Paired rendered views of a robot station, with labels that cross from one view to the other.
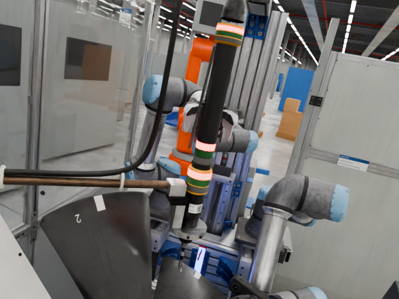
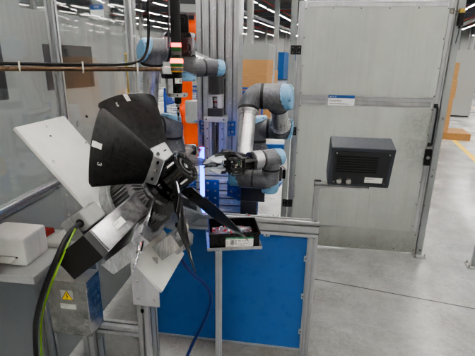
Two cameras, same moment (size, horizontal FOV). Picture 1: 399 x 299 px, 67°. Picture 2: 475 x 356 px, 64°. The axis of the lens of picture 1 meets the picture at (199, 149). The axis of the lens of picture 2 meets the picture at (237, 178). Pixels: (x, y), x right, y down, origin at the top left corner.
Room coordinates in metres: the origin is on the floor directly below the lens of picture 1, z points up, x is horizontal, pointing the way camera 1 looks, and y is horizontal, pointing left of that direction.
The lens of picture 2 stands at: (-0.85, -0.16, 1.57)
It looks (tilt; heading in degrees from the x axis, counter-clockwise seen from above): 17 degrees down; 357
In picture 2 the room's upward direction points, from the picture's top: 1 degrees clockwise
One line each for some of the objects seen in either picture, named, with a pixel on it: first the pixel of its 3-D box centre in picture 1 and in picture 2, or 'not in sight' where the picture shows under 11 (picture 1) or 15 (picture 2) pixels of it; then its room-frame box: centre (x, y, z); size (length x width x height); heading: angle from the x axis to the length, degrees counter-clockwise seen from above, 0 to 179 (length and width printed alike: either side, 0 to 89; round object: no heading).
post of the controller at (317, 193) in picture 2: not in sight; (316, 200); (0.76, -0.60, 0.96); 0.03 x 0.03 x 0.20; 79
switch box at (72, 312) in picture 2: not in sight; (75, 301); (0.35, 0.36, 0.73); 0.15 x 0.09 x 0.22; 79
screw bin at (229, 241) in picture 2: not in sight; (232, 232); (0.67, -0.21, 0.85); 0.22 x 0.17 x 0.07; 94
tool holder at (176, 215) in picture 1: (187, 206); (174, 82); (0.50, 0.00, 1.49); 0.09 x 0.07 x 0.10; 114
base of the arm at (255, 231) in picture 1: (262, 223); (256, 147); (1.29, -0.36, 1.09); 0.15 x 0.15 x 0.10
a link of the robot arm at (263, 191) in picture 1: (270, 202); (257, 127); (1.29, -0.37, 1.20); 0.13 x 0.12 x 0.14; 78
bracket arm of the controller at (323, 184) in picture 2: not in sight; (341, 185); (0.74, -0.70, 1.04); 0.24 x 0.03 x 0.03; 79
